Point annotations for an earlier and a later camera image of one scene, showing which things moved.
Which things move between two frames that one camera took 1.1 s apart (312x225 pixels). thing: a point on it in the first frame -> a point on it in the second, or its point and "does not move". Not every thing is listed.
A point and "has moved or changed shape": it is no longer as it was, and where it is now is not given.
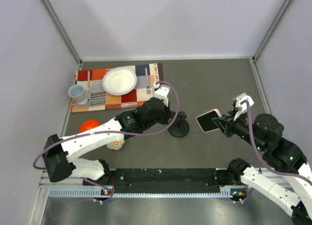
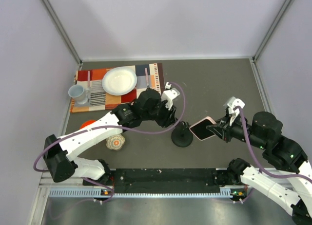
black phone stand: [180, 127] has moved or changed shape
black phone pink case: [205, 121] -> [200, 129]
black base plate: [165, 180] does not move
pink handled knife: [88, 81] does not move
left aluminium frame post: [54, 16] does not move
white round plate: [119, 81] does not move
